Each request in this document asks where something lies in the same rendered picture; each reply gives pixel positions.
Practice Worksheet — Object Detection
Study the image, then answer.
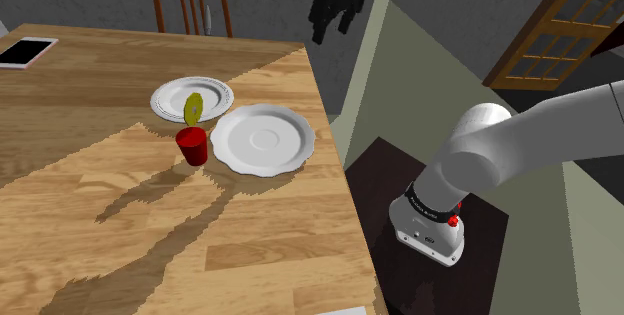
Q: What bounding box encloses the large scalloped white plate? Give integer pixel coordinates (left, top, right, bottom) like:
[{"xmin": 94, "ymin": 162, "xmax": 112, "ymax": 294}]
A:
[{"xmin": 209, "ymin": 103, "xmax": 318, "ymax": 178}]

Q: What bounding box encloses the dark robot stand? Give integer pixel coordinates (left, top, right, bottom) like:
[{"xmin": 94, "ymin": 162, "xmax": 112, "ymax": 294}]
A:
[{"xmin": 343, "ymin": 136, "xmax": 511, "ymax": 315}]

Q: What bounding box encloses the small patterned white plate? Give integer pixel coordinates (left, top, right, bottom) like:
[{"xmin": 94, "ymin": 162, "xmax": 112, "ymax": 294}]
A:
[{"xmin": 149, "ymin": 76, "xmax": 235, "ymax": 125}]

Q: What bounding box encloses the red cup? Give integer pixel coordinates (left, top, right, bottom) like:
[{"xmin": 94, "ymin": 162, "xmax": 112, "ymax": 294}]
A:
[{"xmin": 175, "ymin": 126, "xmax": 210, "ymax": 167}]

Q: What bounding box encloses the wooden lattice door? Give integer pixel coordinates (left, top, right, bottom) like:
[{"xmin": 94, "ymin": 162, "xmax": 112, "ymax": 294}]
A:
[{"xmin": 481, "ymin": 0, "xmax": 624, "ymax": 92}]

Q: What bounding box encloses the yellow disc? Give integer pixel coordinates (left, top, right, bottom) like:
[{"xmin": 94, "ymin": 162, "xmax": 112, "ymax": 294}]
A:
[{"xmin": 183, "ymin": 91, "xmax": 205, "ymax": 128}]

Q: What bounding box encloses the wooden table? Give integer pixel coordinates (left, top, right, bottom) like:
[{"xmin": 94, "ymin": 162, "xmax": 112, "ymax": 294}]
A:
[{"xmin": 0, "ymin": 22, "xmax": 389, "ymax": 315}]

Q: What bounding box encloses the white tablet with black screen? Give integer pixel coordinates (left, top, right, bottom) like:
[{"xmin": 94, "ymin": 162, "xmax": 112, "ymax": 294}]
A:
[{"xmin": 0, "ymin": 36, "xmax": 60, "ymax": 71}]

